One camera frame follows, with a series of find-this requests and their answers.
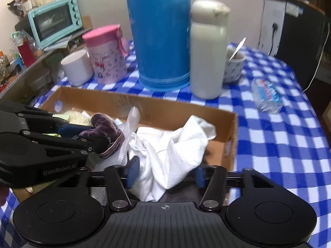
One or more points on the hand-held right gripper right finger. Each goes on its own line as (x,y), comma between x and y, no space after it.
(200,177)

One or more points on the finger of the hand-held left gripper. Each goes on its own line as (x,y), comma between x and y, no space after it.
(77,144)
(75,131)

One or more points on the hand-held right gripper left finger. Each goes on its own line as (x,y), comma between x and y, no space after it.
(133,171)

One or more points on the yellow towel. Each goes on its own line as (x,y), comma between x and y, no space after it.
(77,117)

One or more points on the purple sock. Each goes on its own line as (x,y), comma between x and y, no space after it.
(106,126)

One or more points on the white cloth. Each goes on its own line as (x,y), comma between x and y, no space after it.
(165,144)

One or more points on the cardboard box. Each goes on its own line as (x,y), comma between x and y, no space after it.
(168,106)

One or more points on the person's left hand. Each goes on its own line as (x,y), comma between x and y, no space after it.
(4,195)

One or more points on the wooden sideboard cabinet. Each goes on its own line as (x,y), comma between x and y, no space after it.
(15,82)

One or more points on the blue white checkered tablecloth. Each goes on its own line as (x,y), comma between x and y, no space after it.
(271,144)

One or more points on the pink cartoon cup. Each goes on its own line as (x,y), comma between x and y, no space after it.
(108,56)

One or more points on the paper stack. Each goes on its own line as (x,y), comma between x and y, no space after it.
(57,45)

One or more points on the red canister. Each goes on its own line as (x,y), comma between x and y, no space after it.
(25,54)

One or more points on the tissue packet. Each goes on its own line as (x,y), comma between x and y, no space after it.
(266,95)

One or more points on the teal toaster oven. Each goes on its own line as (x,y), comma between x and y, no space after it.
(51,23)

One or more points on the patterned white mug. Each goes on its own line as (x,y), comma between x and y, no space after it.
(234,69)

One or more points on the white insulated bottle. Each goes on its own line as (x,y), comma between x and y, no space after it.
(206,64)

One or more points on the blue thermos flask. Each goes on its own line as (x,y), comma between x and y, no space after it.
(160,44)

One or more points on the metal spoon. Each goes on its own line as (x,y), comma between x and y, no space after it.
(239,47)

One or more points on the black cabinet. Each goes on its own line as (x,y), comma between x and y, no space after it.
(302,44)

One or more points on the white appliance carton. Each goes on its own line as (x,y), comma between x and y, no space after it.
(271,13)

